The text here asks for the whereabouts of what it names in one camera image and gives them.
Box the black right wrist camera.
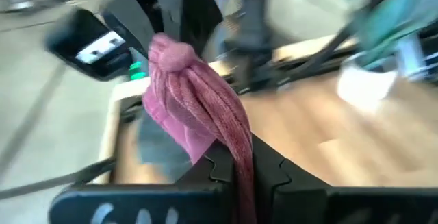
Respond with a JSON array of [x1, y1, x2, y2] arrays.
[[44, 7, 135, 82]]

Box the green plant in white pot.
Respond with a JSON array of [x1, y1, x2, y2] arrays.
[[337, 0, 438, 114]]

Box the dark red baseball cap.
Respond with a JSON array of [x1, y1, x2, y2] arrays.
[[142, 32, 257, 224]]

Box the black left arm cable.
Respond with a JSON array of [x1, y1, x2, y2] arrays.
[[0, 157, 117, 201]]

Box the black aluminium table frame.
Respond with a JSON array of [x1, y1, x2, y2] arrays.
[[235, 25, 438, 93]]

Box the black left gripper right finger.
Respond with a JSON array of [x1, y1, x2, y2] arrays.
[[252, 135, 331, 224]]

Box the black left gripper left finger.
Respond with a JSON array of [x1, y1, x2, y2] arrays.
[[175, 141, 236, 224]]

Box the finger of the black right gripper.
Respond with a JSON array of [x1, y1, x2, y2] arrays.
[[102, 0, 155, 60], [146, 0, 225, 56]]

